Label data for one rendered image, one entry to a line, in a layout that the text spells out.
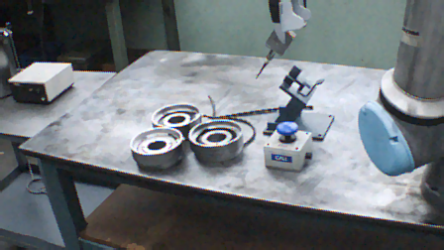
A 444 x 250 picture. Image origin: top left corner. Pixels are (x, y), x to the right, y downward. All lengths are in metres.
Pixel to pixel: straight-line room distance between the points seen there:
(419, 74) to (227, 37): 2.28
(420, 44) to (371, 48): 1.99
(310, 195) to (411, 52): 0.37
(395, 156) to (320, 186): 0.27
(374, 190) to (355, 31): 1.76
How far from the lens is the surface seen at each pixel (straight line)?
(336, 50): 2.77
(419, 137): 0.79
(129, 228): 1.40
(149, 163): 1.11
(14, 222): 2.18
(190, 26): 3.05
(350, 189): 1.01
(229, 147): 1.10
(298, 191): 1.01
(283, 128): 1.05
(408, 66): 0.75
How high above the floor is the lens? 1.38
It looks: 27 degrees down
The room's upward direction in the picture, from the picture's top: 7 degrees counter-clockwise
